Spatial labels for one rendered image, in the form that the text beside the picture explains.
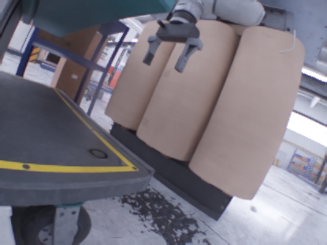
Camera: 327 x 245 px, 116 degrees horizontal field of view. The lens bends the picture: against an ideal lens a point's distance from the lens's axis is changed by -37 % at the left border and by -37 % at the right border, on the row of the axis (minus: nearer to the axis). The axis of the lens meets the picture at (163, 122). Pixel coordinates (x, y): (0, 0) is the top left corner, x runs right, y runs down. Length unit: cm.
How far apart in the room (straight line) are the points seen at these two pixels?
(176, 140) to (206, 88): 33
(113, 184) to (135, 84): 100
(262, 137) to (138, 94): 83
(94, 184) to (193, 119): 75
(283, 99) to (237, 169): 38
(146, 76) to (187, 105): 42
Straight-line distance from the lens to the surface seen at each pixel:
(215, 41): 100
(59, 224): 34
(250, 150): 74
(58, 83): 180
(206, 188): 94
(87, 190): 19
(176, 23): 53
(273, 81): 81
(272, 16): 111
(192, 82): 90
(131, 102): 115
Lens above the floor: 43
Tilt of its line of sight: 4 degrees down
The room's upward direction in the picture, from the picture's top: 24 degrees clockwise
